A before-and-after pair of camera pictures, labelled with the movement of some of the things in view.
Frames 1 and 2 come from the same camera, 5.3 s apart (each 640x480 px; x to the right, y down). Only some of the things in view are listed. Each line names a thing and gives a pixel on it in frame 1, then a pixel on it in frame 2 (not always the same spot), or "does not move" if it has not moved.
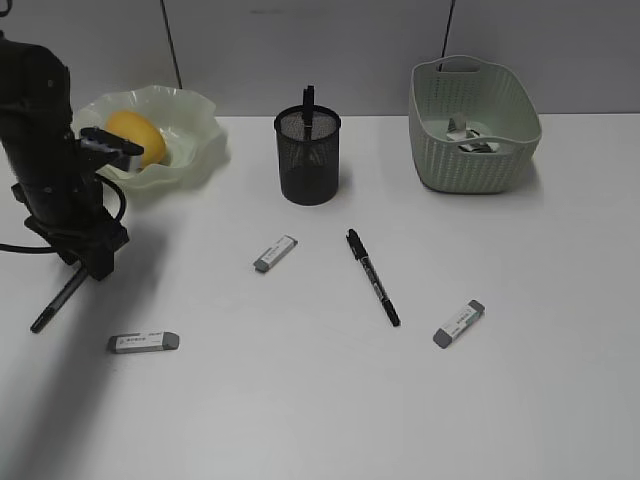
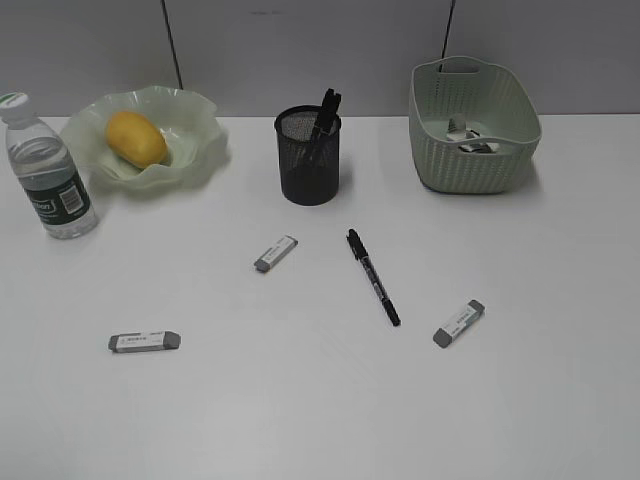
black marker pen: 308,105 -> 326,120
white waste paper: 460,131 does not move
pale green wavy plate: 196,148 does not move
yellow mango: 139,129 does not move
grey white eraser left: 143,342 does not move
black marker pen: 64,294 -> 334,126
